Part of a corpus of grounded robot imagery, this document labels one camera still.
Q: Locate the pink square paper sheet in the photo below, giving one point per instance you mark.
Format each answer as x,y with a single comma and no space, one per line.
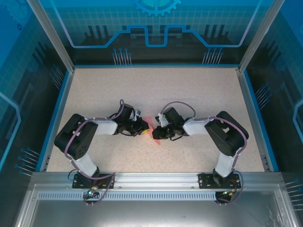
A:
150,120

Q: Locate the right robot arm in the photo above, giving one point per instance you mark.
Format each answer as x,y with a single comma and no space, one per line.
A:
196,126

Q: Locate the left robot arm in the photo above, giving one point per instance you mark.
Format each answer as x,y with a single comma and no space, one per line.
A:
106,126

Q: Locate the blue table edge strip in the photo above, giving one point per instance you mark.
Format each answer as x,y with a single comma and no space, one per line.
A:
53,123
270,151

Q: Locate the blue gear print panel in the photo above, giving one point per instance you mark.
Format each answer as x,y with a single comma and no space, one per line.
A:
94,14

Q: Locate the blue circuit print panel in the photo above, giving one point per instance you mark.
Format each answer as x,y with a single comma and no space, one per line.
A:
284,82
19,71

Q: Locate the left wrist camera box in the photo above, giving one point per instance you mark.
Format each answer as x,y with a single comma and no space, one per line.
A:
138,113

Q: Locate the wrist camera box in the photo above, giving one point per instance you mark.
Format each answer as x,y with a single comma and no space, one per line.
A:
138,113
160,119

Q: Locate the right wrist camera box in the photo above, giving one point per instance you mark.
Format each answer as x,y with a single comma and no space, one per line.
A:
160,119

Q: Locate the aluminium mounting rail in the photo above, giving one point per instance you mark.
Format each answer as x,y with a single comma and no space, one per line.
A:
156,179

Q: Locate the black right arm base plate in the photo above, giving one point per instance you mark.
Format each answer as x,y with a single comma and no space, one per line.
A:
204,182

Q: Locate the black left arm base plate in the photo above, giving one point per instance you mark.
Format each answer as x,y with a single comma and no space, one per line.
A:
77,184

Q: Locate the aluminium frame post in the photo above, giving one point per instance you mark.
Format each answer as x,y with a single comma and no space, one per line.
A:
50,35
260,35

